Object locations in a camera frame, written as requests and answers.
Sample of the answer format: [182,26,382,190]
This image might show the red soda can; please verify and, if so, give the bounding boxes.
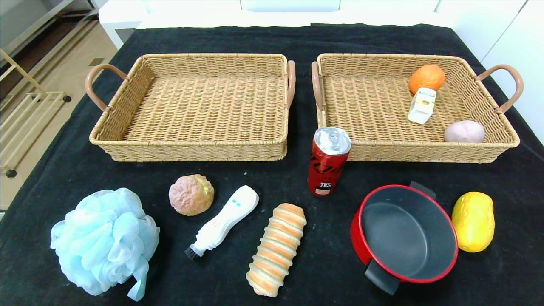
[307,127,352,197]

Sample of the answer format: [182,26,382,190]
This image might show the red pot with black handles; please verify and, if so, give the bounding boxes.
[350,181,459,296]

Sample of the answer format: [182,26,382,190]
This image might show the yellow mango toy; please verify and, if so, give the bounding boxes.
[451,191,496,253]

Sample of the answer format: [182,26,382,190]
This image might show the white handheld brush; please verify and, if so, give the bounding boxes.
[184,185,260,261]

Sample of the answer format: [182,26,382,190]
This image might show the brown crusty round bun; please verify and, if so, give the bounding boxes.
[169,174,215,216]

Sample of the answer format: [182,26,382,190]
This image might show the long striped bread roll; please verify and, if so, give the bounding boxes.
[246,203,307,298]

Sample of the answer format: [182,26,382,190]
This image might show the small white milk carton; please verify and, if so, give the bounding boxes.
[408,87,437,125]

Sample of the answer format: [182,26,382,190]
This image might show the orange fruit toy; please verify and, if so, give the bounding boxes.
[409,64,446,95]

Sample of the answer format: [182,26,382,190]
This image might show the light blue bath pouf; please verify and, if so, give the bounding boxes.
[50,187,161,302]

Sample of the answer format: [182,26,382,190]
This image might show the pale pink round bun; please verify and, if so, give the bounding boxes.
[444,120,486,143]

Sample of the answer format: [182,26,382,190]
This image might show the light wooden wheeled rack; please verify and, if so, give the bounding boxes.
[0,49,72,179]

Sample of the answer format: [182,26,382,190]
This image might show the grey low shelf unit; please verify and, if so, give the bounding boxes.
[0,0,100,56]

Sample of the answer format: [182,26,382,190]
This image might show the wicker basket with brown handles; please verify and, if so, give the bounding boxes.
[85,53,296,162]
[311,53,524,164]

